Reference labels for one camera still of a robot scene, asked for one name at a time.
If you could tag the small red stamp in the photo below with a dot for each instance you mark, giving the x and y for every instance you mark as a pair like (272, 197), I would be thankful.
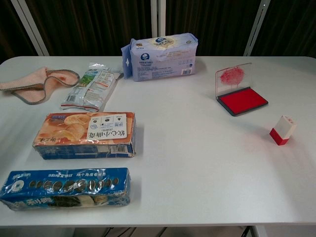
(281, 130)

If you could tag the lavender tissue pack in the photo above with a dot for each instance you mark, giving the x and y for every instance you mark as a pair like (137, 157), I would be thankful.
(160, 61)

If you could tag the white green snack bag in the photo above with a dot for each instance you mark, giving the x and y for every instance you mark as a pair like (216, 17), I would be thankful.
(91, 91)

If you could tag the orange cookie box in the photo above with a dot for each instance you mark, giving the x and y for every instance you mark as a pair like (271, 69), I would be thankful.
(81, 133)

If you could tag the red ink pad case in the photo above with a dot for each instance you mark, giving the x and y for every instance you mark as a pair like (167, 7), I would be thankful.
(243, 100)

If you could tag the black pleated curtain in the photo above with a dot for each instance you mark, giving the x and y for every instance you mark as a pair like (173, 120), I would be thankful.
(209, 22)
(98, 24)
(291, 27)
(10, 32)

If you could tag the blue Oreo cookie package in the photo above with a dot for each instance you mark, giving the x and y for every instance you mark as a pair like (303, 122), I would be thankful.
(64, 190)

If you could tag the pink cloth grey trim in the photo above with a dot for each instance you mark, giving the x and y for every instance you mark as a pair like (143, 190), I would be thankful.
(29, 84)

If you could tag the white frame post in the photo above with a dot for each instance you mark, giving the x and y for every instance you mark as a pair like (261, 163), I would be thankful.
(255, 27)
(158, 17)
(32, 27)

